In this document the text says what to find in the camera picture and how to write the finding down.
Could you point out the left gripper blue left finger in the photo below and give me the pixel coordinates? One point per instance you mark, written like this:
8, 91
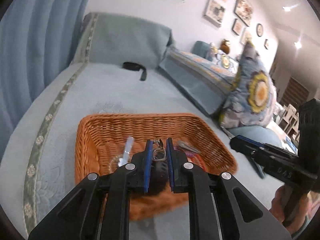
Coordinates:
147, 164

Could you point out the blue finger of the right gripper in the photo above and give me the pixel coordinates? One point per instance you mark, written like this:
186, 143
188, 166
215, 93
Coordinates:
246, 146

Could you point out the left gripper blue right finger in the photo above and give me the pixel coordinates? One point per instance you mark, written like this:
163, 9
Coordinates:
169, 149

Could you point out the right hand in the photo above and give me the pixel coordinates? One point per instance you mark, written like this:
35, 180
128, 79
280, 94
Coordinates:
282, 207

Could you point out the teal plain pillow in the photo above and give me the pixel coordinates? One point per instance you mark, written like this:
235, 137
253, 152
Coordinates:
257, 134

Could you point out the floral yellow blue pillow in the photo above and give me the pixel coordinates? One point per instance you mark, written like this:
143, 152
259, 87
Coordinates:
252, 99

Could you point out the striped blue pillow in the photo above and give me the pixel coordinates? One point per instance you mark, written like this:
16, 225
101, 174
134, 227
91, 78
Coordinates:
202, 82

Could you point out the brown plush toy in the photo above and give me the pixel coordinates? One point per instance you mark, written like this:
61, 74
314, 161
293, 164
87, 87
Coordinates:
225, 46

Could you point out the light blue bedspread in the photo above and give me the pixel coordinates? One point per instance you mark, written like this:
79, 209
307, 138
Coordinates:
103, 88

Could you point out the teal covered headboard cushion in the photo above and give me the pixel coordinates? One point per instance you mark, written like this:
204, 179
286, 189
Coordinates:
116, 39

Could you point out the small dark framed picture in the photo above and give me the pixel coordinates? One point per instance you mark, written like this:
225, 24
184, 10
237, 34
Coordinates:
237, 27

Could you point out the white framed picture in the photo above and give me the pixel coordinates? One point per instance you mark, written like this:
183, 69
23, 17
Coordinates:
214, 13

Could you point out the black framed floral picture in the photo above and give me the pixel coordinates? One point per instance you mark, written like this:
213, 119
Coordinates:
244, 11

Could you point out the blue curtain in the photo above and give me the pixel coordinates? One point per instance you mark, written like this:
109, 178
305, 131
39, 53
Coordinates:
38, 41

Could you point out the round wall clock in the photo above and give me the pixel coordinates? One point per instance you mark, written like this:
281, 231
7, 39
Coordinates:
259, 30

